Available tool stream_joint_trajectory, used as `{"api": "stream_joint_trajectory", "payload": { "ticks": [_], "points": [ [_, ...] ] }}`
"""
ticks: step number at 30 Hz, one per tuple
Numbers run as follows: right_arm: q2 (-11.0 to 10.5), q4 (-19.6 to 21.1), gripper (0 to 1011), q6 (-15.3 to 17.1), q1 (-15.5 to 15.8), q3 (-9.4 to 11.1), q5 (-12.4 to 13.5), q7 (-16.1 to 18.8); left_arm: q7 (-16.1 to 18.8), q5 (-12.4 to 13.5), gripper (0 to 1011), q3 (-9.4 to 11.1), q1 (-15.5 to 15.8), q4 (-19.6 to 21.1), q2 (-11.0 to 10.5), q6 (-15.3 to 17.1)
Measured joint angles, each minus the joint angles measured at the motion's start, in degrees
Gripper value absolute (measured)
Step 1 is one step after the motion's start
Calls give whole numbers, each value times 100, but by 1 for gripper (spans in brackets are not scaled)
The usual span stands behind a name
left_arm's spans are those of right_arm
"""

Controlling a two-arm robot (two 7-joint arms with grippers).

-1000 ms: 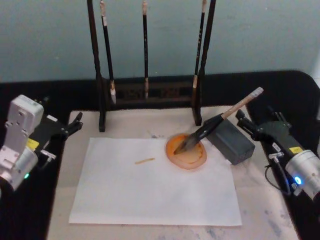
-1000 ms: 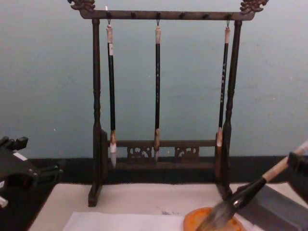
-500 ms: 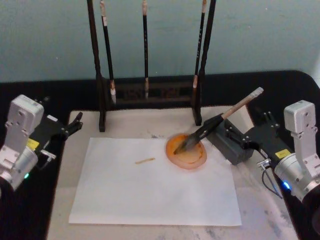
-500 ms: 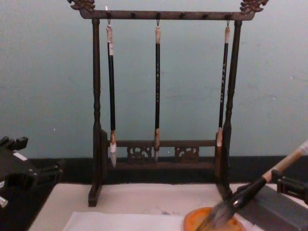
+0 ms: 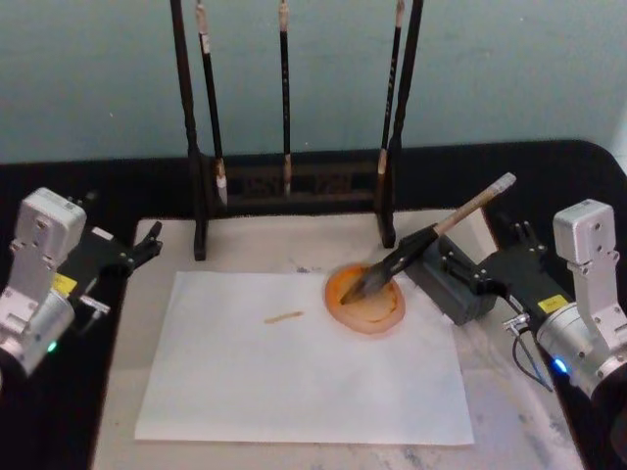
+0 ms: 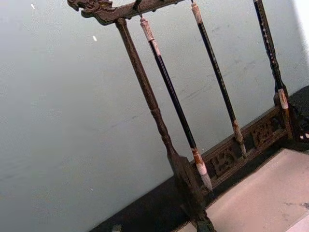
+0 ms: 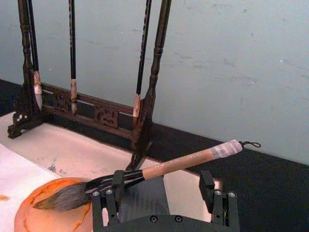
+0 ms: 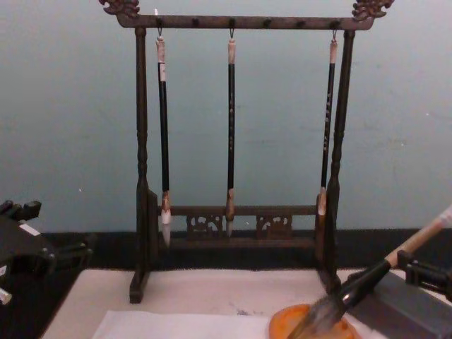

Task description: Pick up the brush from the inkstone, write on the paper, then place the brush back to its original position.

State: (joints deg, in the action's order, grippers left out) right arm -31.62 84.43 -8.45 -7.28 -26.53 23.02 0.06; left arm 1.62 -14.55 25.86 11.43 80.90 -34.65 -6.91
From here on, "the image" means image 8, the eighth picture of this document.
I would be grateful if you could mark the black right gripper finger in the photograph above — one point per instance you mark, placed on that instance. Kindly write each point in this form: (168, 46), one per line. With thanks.
(434, 284)
(404, 260)

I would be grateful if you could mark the thin black brush, pale cap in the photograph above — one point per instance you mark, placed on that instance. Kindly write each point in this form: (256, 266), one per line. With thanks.
(327, 141)

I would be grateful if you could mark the dark carved wooden brush rack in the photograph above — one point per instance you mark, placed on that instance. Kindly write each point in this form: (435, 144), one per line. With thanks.
(142, 141)

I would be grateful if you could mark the orange ink dish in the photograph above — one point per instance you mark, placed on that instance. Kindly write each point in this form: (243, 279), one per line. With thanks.
(282, 323)

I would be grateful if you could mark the grey flat box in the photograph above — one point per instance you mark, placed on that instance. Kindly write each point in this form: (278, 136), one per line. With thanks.
(399, 310)

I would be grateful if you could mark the black brush with brown ferrule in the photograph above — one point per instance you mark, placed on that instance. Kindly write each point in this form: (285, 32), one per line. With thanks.
(231, 141)

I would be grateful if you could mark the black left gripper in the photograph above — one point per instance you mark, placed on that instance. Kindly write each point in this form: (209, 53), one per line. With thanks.
(24, 282)

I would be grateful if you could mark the white felt mat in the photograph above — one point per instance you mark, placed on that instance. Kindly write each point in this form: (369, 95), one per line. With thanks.
(219, 286)

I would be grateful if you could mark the black brush with white tip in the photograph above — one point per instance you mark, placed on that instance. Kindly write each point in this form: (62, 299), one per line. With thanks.
(164, 141)

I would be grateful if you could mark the white paper sheet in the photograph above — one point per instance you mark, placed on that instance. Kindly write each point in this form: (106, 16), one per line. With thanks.
(183, 326)

